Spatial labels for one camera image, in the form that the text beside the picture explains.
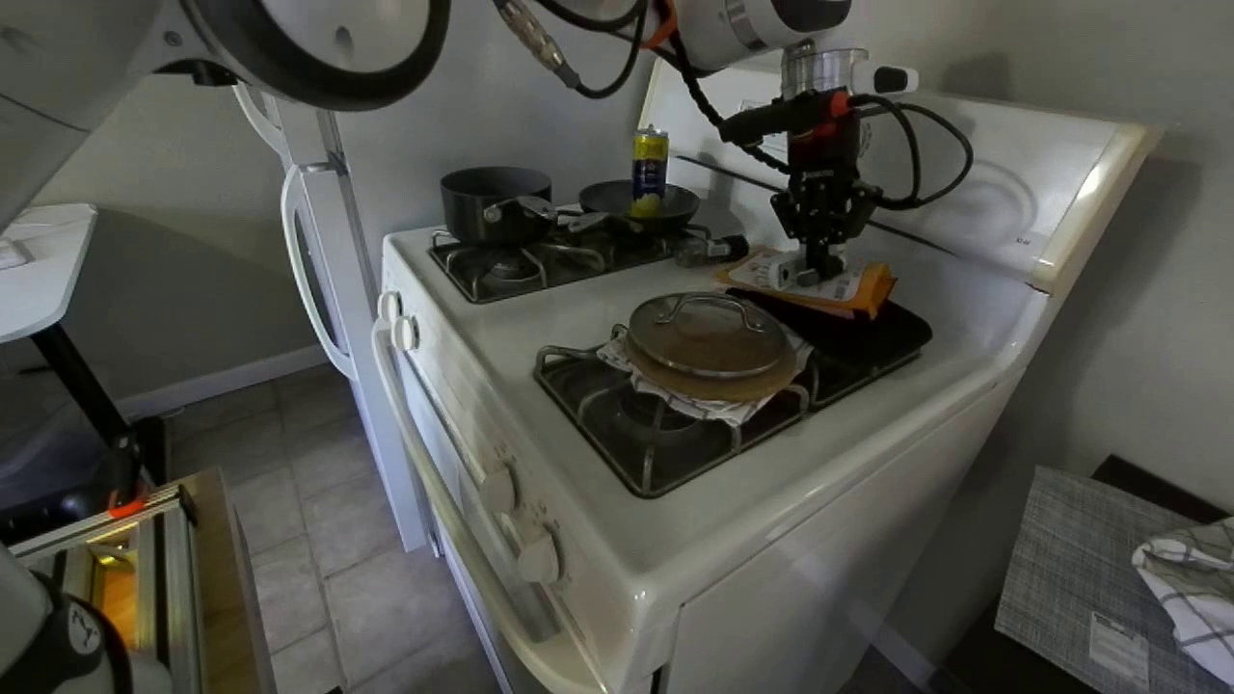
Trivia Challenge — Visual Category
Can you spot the grey round device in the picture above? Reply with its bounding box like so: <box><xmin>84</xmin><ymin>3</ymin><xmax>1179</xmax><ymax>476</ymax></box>
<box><xmin>0</xmin><ymin>542</ymin><xmax>139</xmax><ymax>694</ymax></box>

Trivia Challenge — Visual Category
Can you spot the white raised stove cover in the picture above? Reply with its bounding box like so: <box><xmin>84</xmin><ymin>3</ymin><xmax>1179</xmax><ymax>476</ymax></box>
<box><xmin>636</xmin><ymin>52</ymin><xmax>1167</xmax><ymax>296</ymax></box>

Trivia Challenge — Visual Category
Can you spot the white refrigerator handle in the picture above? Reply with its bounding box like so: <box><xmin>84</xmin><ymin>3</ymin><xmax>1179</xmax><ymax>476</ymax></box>
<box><xmin>276</xmin><ymin>161</ymin><xmax>364</xmax><ymax>385</ymax></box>

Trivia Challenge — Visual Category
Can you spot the round glass pan lid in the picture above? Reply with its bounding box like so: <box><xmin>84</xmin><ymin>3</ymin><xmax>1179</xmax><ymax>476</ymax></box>
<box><xmin>620</xmin><ymin>287</ymin><xmax>793</xmax><ymax>385</ymax></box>

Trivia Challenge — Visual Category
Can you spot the white oven door handle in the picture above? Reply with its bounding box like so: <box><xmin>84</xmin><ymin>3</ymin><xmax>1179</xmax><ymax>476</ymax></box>
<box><xmin>365</xmin><ymin>318</ymin><xmax>608</xmax><ymax>694</ymax></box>

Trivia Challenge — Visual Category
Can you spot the dark grey cooking pot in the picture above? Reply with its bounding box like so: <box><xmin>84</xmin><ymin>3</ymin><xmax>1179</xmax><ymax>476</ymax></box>
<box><xmin>435</xmin><ymin>161</ymin><xmax>559</xmax><ymax>250</ymax></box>

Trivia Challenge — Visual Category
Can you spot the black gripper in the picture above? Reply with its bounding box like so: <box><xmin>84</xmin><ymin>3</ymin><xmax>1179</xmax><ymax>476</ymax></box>
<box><xmin>773</xmin><ymin>123</ymin><xmax>879</xmax><ymax>286</ymax></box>

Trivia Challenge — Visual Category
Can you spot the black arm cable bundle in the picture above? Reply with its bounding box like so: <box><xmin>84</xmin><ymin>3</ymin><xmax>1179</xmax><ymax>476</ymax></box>
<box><xmin>490</xmin><ymin>0</ymin><xmax>802</xmax><ymax>176</ymax></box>

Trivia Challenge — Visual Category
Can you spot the grey woven mat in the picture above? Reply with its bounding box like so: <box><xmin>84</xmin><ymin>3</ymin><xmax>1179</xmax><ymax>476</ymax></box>
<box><xmin>992</xmin><ymin>462</ymin><xmax>1234</xmax><ymax>694</ymax></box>

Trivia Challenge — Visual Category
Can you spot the black and red wrist camera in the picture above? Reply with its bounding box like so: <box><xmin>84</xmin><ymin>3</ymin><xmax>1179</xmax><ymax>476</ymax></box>
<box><xmin>716</xmin><ymin>83</ymin><xmax>863</xmax><ymax>145</ymax></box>

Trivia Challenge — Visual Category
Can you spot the beige metal box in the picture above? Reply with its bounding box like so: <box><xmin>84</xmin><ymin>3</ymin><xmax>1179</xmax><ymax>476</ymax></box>
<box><xmin>5</xmin><ymin>465</ymin><xmax>276</xmax><ymax>694</ymax></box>

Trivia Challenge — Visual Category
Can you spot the black frying pan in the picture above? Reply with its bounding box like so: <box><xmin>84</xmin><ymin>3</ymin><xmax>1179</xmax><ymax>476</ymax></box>
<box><xmin>576</xmin><ymin>176</ymin><xmax>707</xmax><ymax>237</ymax></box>

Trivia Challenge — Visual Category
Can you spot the black looped gripper cable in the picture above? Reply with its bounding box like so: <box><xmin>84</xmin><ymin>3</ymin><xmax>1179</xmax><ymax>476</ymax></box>
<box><xmin>846</xmin><ymin>92</ymin><xmax>980</xmax><ymax>215</ymax></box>

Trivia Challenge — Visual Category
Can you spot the white stove knob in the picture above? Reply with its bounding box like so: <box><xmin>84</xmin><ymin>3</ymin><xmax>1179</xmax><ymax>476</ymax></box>
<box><xmin>509</xmin><ymin>517</ymin><xmax>568</xmax><ymax>594</ymax></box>
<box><xmin>474</xmin><ymin>452</ymin><xmax>526</xmax><ymax>521</ymax></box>
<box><xmin>390</xmin><ymin>309</ymin><xmax>429</xmax><ymax>358</ymax></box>
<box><xmin>377</xmin><ymin>287</ymin><xmax>411</xmax><ymax>340</ymax></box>

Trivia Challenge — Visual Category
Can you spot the white gas stove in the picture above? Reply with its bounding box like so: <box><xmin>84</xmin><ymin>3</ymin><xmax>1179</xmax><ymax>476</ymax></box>
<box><xmin>372</xmin><ymin>208</ymin><xmax>1062</xmax><ymax>694</ymax></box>

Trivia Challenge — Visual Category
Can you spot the black burner grate with foil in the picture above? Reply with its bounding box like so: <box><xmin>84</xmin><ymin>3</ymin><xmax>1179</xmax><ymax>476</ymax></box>
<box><xmin>527</xmin><ymin>286</ymin><xmax>938</xmax><ymax>499</ymax></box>

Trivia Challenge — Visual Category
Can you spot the black burner grate with cookware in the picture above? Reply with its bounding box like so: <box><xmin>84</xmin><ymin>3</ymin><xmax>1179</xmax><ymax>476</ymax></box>
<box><xmin>424</xmin><ymin>213</ymin><xmax>753</xmax><ymax>309</ymax></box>

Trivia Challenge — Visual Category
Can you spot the white checkered cloth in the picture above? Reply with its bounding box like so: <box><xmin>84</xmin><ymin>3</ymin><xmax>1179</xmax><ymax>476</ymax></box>
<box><xmin>1125</xmin><ymin>511</ymin><xmax>1234</xmax><ymax>691</ymax></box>

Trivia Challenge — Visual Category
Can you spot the white table with black legs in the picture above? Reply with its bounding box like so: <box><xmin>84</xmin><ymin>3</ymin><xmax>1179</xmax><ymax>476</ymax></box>
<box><xmin>0</xmin><ymin>199</ymin><xmax>170</xmax><ymax>533</ymax></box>

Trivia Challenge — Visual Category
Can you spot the white refrigerator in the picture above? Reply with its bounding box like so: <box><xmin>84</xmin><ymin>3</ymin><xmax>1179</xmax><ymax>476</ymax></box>
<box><xmin>226</xmin><ymin>73</ymin><xmax>435</xmax><ymax>560</ymax></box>

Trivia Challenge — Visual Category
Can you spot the yellow and blue spray can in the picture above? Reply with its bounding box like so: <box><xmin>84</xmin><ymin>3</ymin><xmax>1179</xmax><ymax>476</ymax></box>
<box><xmin>629</xmin><ymin>119</ymin><xmax>674</xmax><ymax>215</ymax></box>

